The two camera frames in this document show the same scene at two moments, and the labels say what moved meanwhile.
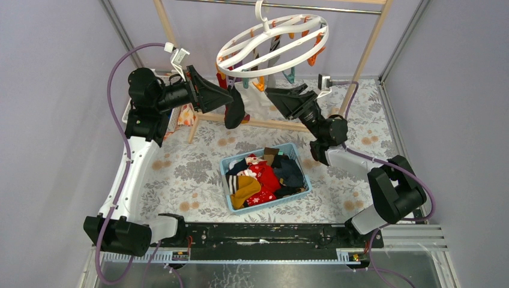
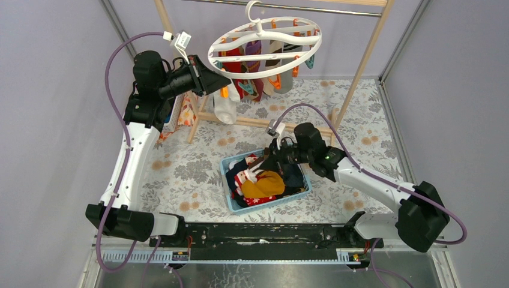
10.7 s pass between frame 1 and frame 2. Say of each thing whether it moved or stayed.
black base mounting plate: stayed
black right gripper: moved
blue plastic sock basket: stayed
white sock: moved
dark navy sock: stayed
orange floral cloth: stayed
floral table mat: stayed
